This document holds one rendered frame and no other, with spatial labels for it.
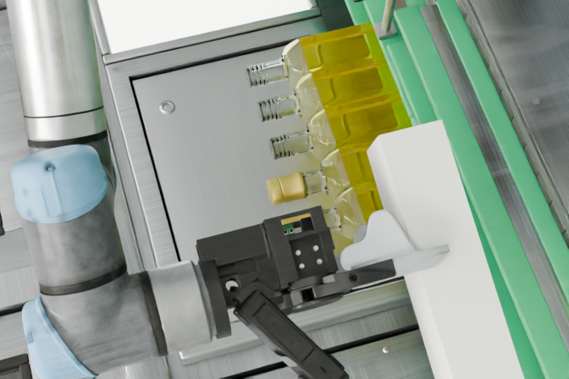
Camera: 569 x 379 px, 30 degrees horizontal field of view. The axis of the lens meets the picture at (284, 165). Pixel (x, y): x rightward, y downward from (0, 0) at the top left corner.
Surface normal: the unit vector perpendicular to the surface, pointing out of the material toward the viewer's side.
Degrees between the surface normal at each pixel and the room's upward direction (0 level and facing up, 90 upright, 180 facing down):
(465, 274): 90
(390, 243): 77
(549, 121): 90
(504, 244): 90
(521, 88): 90
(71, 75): 109
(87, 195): 123
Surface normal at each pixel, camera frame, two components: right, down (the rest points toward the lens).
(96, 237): 0.65, 0.04
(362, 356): 0.04, -0.46
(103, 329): 0.29, 0.05
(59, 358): 0.18, 0.29
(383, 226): -0.12, -0.16
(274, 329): 0.17, -0.22
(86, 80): 0.81, 0.04
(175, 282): -0.04, -0.65
